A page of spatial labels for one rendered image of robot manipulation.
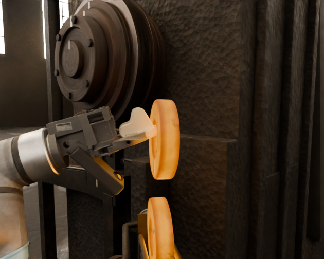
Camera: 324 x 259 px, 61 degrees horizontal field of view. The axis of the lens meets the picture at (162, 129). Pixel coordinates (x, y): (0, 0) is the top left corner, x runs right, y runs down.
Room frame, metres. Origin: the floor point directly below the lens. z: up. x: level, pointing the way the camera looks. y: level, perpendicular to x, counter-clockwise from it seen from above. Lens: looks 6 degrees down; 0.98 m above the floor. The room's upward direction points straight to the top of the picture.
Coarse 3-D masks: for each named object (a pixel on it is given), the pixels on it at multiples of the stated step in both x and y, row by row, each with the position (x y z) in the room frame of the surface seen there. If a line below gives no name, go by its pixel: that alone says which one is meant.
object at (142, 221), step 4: (140, 216) 0.60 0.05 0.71; (144, 216) 0.60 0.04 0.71; (140, 220) 0.60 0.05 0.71; (144, 220) 0.60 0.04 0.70; (140, 224) 0.60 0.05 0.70; (144, 224) 0.60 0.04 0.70; (140, 228) 0.60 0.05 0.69; (144, 228) 0.60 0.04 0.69; (140, 232) 0.60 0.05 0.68; (144, 232) 0.60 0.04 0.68; (144, 236) 0.60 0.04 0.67; (148, 248) 0.60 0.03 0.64; (148, 252) 0.60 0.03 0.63
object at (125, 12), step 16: (112, 0) 0.90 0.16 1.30; (128, 16) 0.84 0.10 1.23; (128, 32) 0.84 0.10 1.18; (144, 32) 0.86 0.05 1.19; (144, 48) 0.84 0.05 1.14; (144, 64) 0.84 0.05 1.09; (128, 80) 0.85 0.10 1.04; (144, 80) 0.86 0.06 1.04; (128, 96) 0.85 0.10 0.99; (144, 96) 0.89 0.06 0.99; (112, 112) 0.91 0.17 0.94; (128, 112) 0.90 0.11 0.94
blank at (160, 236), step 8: (152, 200) 0.52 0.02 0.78; (160, 200) 0.52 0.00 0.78; (152, 208) 0.50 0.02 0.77; (160, 208) 0.50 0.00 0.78; (168, 208) 0.50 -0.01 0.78; (152, 216) 0.50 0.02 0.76; (160, 216) 0.48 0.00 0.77; (168, 216) 0.48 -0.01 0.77; (152, 224) 0.50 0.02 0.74; (160, 224) 0.47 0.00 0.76; (168, 224) 0.47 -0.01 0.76; (152, 232) 0.56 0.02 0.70; (160, 232) 0.46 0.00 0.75; (168, 232) 0.46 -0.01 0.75; (152, 240) 0.55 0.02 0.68; (160, 240) 0.46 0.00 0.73; (168, 240) 0.46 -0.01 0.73; (152, 248) 0.54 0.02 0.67; (160, 248) 0.45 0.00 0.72; (168, 248) 0.46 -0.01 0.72; (152, 256) 0.51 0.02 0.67; (160, 256) 0.45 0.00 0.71; (168, 256) 0.45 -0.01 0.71
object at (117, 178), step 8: (80, 152) 0.48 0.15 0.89; (80, 160) 0.48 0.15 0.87; (88, 160) 0.48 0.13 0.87; (96, 160) 0.49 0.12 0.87; (88, 168) 0.48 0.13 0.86; (96, 168) 0.48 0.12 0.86; (104, 168) 0.49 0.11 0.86; (96, 176) 0.48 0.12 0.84; (104, 176) 0.49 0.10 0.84; (112, 176) 0.49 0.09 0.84; (120, 176) 0.51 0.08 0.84; (104, 184) 0.49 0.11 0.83; (112, 184) 0.49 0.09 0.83; (120, 184) 0.49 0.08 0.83; (112, 192) 0.49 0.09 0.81
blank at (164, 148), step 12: (156, 108) 0.50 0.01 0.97; (168, 108) 0.48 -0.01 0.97; (156, 120) 0.50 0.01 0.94; (168, 120) 0.46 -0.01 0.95; (168, 132) 0.45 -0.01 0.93; (156, 144) 0.55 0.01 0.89; (168, 144) 0.45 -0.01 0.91; (156, 156) 0.49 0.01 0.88; (168, 156) 0.45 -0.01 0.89; (156, 168) 0.49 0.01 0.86; (168, 168) 0.46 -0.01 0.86
